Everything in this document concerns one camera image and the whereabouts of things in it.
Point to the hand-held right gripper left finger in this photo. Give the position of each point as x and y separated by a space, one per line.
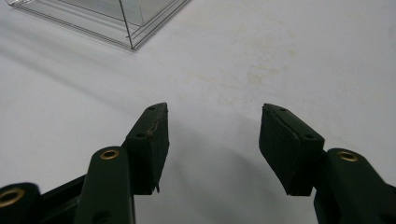
146 149

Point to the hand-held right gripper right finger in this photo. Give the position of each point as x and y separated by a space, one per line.
292 149

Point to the clear plastic box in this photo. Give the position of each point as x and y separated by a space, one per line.
102 18

